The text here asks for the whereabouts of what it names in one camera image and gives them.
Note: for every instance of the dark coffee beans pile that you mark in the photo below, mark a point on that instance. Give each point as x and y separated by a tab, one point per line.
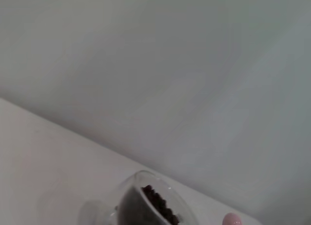
160	206

